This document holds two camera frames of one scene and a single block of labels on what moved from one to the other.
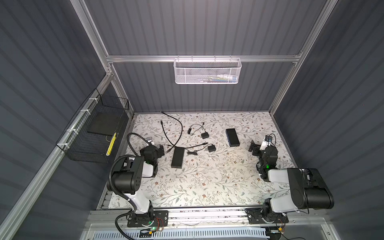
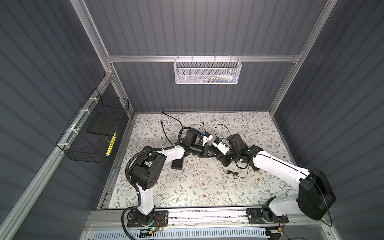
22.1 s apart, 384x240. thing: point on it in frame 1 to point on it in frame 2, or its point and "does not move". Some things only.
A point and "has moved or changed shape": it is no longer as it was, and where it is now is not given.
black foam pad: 105,123 does not move
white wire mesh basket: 207,70 does not move
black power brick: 232,138 has moved or changed shape
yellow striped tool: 108,151 does not move
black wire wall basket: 91,134 does not move
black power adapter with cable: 211,148 has moved or changed shape
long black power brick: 177,158 does not move
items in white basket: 220,78 does not move
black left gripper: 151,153 to 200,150
